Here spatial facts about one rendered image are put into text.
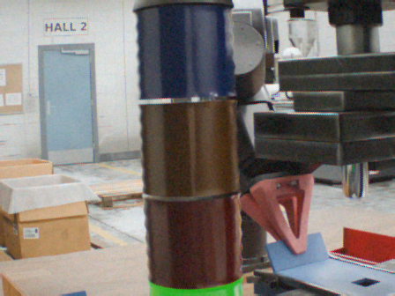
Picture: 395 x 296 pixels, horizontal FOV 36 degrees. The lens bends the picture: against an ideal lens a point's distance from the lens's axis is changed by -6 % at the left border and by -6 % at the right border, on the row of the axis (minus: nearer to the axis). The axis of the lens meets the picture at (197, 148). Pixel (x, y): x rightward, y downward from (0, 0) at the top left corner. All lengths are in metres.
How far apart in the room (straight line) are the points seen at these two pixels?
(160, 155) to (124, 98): 11.79
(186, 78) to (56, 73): 11.37
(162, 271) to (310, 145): 0.24
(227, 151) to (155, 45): 0.05
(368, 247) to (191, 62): 0.69
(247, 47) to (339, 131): 0.19
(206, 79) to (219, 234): 0.06
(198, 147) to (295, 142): 0.25
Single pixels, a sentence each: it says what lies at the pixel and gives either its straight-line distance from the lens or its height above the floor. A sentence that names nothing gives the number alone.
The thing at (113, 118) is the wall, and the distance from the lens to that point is 11.94.
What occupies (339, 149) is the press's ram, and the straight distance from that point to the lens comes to 0.44.
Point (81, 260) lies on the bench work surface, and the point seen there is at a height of 0.90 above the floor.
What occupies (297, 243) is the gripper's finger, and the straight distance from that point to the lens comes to 0.62.
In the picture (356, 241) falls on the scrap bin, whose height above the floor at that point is 0.94.
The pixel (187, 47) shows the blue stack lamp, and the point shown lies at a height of 1.17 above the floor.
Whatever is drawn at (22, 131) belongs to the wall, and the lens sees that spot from 11.45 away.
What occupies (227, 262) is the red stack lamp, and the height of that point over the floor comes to 1.09.
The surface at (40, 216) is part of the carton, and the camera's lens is 3.96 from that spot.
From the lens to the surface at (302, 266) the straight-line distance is 0.62.
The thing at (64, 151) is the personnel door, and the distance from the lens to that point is 11.64.
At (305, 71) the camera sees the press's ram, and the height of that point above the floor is 1.17.
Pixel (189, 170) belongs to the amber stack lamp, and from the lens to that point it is 0.23.
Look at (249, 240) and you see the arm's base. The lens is 0.92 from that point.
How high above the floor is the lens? 1.16
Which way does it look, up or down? 5 degrees down
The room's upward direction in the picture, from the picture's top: 3 degrees counter-clockwise
